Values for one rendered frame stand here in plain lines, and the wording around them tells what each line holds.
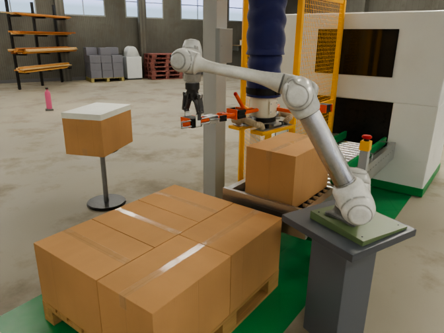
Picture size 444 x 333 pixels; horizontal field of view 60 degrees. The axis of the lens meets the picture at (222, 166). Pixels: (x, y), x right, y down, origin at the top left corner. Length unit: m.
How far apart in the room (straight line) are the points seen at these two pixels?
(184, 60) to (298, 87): 0.53
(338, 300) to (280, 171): 0.93
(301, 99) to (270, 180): 1.15
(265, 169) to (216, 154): 1.13
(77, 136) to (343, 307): 2.70
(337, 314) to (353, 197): 0.75
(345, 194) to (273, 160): 0.94
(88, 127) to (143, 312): 2.23
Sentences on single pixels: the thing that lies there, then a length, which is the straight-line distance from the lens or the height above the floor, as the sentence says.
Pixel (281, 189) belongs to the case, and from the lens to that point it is 2.72.
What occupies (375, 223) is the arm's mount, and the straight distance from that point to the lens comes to 2.20.
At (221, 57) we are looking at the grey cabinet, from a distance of 3.59.
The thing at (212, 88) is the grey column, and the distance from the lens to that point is 3.67.
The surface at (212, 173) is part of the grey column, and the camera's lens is 3.86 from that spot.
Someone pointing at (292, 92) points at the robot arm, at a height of 1.47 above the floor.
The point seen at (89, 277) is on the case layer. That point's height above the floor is 0.54.
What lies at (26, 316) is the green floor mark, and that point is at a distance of 2.88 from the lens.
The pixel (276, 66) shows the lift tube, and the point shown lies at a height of 1.53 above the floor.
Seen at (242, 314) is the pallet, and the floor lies 0.02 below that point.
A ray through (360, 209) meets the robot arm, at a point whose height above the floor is 0.97.
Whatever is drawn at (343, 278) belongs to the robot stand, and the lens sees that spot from 2.19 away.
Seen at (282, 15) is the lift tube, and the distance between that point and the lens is 2.39.
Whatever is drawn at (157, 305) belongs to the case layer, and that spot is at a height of 0.54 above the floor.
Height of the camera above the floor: 1.70
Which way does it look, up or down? 19 degrees down
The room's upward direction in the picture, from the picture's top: 1 degrees clockwise
